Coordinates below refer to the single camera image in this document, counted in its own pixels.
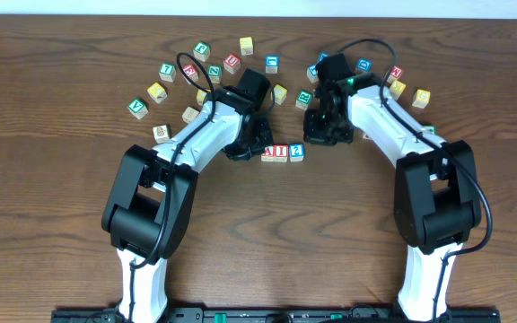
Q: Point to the yellow X block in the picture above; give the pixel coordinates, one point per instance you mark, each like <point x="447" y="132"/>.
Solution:
<point x="157" y="92"/>

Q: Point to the red E block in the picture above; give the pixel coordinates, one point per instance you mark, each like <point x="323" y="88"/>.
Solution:
<point x="190" y="73"/>

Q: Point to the blue d block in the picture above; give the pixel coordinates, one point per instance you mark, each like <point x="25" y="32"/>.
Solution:
<point x="363" y="65"/>
<point x="322" y="56"/>

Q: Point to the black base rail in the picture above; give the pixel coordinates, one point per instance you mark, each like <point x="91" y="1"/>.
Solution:
<point x="197" y="315"/>

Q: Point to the green R block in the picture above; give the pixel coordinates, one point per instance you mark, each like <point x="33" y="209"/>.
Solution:
<point x="304" y="100"/>

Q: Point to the blue 2 block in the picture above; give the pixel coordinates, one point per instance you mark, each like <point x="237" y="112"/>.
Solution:
<point x="296" y="152"/>

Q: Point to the yellow K block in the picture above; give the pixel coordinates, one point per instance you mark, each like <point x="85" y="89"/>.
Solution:
<point x="396" y="89"/>

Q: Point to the blue D block left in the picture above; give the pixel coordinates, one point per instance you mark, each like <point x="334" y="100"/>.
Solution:
<point x="322" y="56"/>

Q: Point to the pineapple K wooden block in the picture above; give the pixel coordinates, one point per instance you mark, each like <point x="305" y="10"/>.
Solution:
<point x="161" y="134"/>

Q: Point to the green Z block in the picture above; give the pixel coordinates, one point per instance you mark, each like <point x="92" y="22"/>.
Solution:
<point x="215" y="73"/>

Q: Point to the plain I wooden block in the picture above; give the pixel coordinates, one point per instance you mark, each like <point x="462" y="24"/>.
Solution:
<point x="189" y="115"/>

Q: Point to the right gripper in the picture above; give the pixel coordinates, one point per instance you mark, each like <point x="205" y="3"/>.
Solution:
<point x="312" y="134"/>

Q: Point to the red M block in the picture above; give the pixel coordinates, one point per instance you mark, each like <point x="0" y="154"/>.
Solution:
<point x="395" y="74"/>

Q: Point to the green 4 block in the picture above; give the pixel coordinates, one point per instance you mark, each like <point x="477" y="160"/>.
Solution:
<point x="430" y="129"/>

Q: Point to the yellow O block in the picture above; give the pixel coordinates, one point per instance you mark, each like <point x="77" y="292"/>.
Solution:
<point x="201" y="96"/>

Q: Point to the blue D block right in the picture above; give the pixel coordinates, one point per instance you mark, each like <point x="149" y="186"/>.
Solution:
<point x="363" y="65"/>

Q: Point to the green J block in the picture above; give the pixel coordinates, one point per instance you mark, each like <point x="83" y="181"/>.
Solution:
<point x="202" y="51"/>

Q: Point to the red A block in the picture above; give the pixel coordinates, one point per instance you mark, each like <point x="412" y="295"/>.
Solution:
<point x="268" y="155"/>

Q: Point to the green 7 block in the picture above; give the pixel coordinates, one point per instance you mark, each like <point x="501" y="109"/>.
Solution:
<point x="167" y="72"/>

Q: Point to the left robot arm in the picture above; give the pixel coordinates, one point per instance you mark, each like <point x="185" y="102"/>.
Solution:
<point x="150" y="203"/>

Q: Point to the yellow block top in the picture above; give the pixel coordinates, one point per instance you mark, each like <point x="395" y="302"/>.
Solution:
<point x="246" y="46"/>

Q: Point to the green V block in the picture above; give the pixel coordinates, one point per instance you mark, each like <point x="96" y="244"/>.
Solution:
<point x="138" y="108"/>

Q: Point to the blue 1 block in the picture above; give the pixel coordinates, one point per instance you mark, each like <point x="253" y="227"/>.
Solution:
<point x="271" y="64"/>

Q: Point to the yellow G block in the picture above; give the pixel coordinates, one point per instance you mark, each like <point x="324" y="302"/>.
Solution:
<point x="421" y="98"/>

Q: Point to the red I block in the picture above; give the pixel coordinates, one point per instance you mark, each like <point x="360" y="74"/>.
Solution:
<point x="281" y="152"/>

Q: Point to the red U block left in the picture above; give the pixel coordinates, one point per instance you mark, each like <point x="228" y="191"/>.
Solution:
<point x="232" y="63"/>

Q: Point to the blue P block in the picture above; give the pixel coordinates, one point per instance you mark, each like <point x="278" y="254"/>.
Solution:
<point x="312" y="74"/>

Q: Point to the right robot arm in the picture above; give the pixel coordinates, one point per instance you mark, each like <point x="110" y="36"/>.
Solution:
<point x="436" y="204"/>

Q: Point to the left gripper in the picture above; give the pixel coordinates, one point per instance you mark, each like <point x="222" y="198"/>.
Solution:
<point x="266" y="124"/>

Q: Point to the yellow turtle block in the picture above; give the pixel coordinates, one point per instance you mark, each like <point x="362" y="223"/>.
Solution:
<point x="280" y="93"/>

